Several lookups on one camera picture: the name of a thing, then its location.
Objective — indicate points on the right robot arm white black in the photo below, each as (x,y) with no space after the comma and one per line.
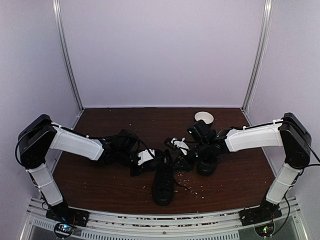
(286,132)

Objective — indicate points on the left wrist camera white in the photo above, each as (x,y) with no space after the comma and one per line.
(145,156)

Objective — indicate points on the right controller board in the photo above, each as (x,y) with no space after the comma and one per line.
(265,230)

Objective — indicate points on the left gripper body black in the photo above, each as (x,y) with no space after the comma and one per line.
(141,169)

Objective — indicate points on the black white round bowl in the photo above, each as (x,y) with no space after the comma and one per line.
(205,116)

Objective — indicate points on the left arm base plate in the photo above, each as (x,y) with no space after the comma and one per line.
(72,216)

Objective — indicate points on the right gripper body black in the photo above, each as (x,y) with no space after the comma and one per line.
(190,164)

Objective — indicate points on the front aluminium rail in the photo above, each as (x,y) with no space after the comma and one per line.
(219,225)

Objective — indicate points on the controller board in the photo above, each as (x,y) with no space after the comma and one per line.
(63,230)
(265,230)

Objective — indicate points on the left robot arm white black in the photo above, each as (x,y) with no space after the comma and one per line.
(43,134)

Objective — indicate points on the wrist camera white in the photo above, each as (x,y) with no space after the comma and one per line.
(177,144)
(145,156)

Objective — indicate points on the black canvas shoe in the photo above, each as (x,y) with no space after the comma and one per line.
(206,168)
(163,186)

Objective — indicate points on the left controller board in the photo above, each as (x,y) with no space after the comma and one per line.
(63,230)

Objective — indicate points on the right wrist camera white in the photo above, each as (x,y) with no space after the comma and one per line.
(177,144)

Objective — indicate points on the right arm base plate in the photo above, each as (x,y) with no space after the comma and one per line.
(256,215)

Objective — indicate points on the right aluminium frame post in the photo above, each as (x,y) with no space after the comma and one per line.
(261,47)

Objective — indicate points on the aluminium frame post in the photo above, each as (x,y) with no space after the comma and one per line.
(261,47)
(65,54)

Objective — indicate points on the left aluminium frame post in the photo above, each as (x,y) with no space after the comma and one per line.
(65,54)

